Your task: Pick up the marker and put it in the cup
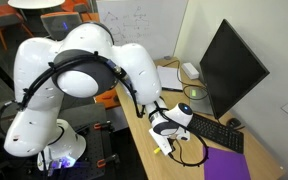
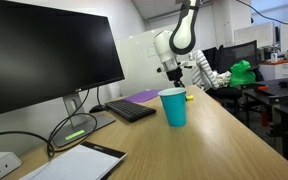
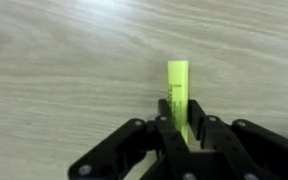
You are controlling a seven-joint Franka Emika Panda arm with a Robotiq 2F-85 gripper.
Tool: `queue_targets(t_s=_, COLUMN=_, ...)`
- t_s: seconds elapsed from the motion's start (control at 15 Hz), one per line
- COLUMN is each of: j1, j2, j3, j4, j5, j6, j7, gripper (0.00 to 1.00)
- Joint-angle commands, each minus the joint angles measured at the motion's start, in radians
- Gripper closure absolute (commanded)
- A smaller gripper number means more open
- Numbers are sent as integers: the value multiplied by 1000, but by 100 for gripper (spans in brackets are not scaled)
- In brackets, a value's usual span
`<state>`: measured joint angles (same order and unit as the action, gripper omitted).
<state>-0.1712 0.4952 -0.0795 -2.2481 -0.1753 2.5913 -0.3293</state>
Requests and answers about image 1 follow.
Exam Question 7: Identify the white round table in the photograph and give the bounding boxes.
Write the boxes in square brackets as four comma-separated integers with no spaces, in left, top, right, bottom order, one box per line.
[7,0,66,10]

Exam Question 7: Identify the whiteboard with black diagrams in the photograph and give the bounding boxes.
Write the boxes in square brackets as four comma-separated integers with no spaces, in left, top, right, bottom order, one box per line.
[96,0,189,61]

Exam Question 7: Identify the black computer mouse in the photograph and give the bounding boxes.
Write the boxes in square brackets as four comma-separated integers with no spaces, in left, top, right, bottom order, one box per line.
[225,117,243,129]

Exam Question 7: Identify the orange clamp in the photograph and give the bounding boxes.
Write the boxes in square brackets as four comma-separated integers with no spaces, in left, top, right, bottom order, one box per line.
[93,120,116,132]
[96,153,121,169]

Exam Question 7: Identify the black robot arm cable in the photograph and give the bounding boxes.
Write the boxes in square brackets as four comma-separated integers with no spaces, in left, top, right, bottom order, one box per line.
[0,49,210,168]

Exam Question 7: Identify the white notebook with black edge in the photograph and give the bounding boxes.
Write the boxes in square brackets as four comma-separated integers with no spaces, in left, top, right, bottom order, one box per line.
[156,65,184,92]

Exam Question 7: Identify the white power hub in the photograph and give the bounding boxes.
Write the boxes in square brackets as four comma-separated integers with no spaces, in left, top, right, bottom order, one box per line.
[180,61,201,81]

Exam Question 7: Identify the orange seat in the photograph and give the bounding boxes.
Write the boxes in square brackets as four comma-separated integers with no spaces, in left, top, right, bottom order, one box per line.
[93,87,122,111]

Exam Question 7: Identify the black computer monitor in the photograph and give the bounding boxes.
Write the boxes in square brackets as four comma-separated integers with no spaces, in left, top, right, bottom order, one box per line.
[199,18,271,121]

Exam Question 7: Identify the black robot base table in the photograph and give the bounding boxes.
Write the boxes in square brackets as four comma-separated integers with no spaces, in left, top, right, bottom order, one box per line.
[0,102,122,180]

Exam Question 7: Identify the purple mat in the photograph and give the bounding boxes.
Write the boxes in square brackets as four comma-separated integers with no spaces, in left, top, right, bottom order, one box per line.
[202,145,252,180]

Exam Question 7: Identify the black keyboard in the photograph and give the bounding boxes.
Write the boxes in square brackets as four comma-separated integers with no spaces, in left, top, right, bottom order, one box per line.
[186,113,245,155]

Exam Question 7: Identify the black monitor cables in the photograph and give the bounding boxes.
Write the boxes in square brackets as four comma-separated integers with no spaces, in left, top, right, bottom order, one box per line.
[163,59,209,102]

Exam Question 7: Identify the silver monitor stand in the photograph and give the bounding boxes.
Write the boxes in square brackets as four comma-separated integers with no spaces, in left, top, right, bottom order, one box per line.
[188,86,216,117]

